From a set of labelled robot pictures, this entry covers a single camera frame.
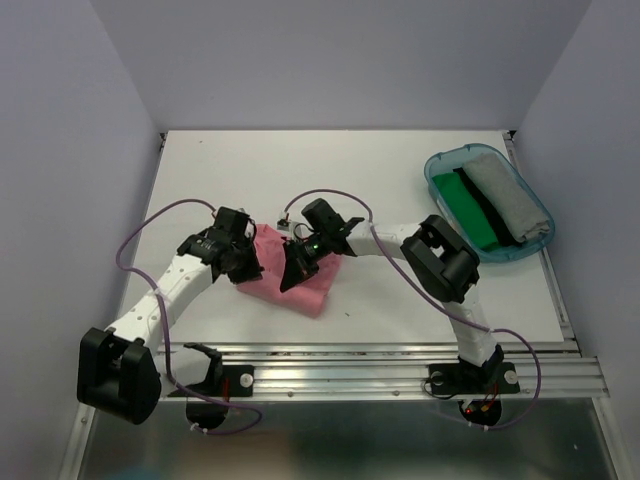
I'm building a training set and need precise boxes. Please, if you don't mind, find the rolled grey t-shirt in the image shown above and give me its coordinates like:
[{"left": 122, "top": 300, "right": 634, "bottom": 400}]
[{"left": 463, "top": 154, "right": 551, "bottom": 243}]

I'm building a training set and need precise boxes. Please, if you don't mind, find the blue translucent plastic bin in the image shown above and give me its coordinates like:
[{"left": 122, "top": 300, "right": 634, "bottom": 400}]
[{"left": 424, "top": 143, "right": 555, "bottom": 263}]

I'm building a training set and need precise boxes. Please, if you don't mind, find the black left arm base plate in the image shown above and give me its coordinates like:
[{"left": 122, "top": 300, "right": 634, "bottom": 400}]
[{"left": 186, "top": 363, "right": 255, "bottom": 399}]

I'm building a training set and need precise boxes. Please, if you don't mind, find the rolled black t-shirt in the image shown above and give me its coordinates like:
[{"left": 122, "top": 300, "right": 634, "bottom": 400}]
[{"left": 454, "top": 168, "right": 520, "bottom": 247}]

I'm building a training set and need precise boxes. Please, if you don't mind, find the rolled green t-shirt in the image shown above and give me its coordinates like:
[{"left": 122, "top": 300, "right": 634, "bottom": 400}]
[{"left": 433, "top": 172, "right": 500, "bottom": 251}]

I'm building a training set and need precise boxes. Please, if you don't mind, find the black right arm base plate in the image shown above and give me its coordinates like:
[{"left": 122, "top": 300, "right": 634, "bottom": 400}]
[{"left": 427, "top": 362, "right": 520, "bottom": 397}]

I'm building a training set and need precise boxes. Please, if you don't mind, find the pink t-shirt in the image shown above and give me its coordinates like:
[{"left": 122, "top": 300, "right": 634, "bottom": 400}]
[{"left": 236, "top": 224, "right": 342, "bottom": 318}]

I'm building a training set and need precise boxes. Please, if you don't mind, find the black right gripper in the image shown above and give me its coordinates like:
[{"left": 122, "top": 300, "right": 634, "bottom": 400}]
[{"left": 281, "top": 229, "right": 332, "bottom": 292}]

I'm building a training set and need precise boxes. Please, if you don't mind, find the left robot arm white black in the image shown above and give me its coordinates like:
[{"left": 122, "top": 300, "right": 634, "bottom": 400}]
[{"left": 76, "top": 207, "right": 263, "bottom": 434}]

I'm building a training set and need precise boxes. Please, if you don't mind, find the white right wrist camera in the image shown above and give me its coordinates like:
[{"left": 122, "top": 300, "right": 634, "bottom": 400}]
[{"left": 276, "top": 212, "right": 295, "bottom": 232}]

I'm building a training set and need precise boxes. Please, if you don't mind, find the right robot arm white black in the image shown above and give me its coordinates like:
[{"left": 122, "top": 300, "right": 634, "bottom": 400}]
[{"left": 279, "top": 198, "right": 504, "bottom": 396}]

